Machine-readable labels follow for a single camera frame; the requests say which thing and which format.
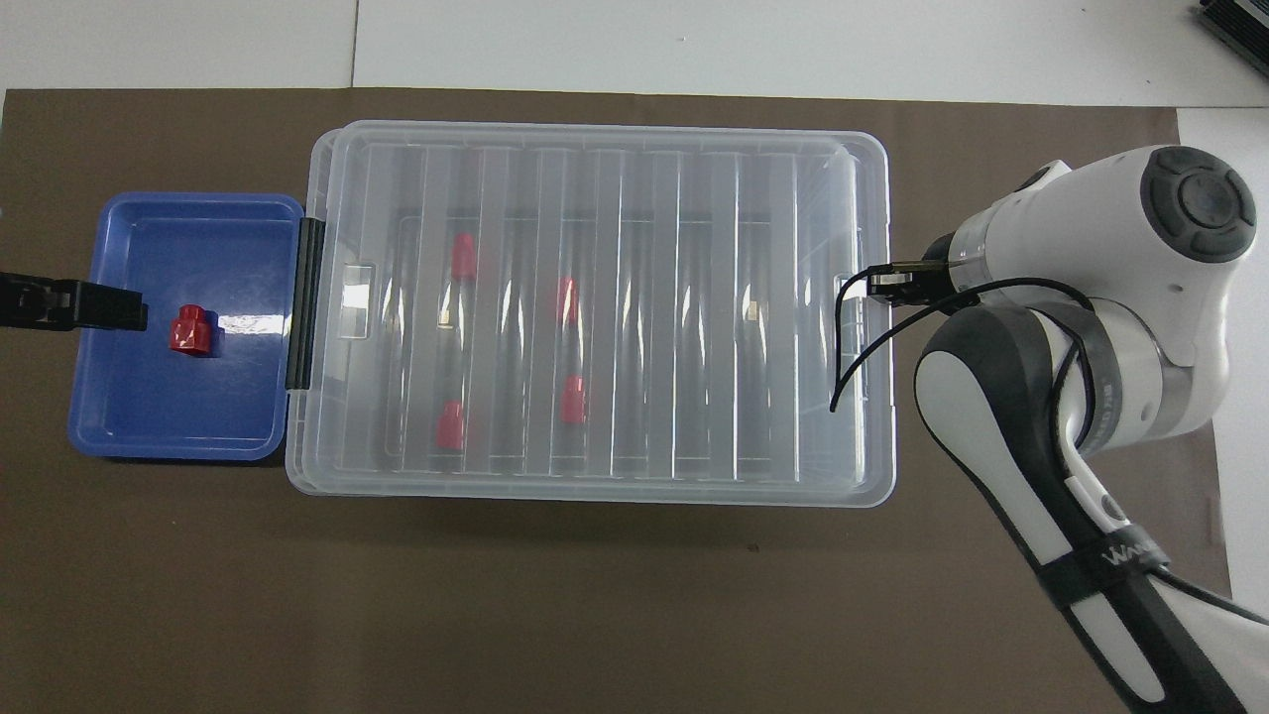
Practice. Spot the clear plastic storage box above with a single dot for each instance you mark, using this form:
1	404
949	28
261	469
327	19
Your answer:
342	436

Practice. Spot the black ribbed device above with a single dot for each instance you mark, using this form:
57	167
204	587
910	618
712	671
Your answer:
1239	25

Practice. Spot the clear ribbed plastic lid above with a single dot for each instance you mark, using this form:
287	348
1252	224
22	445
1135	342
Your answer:
644	159

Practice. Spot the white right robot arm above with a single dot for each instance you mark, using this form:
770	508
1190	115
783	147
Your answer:
1091	228

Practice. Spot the black box latch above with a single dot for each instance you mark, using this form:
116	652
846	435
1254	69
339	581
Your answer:
305	297

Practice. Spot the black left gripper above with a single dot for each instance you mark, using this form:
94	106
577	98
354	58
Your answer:
25	302

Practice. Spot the red plastic block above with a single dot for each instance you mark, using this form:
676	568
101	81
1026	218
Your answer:
568	300
572	400
451	426
463	258
191	332

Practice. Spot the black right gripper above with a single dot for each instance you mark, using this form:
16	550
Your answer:
930	283

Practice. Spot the blue plastic tray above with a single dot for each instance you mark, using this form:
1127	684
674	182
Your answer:
198	416

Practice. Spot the brown paper table mat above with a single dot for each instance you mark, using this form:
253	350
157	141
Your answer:
634	615

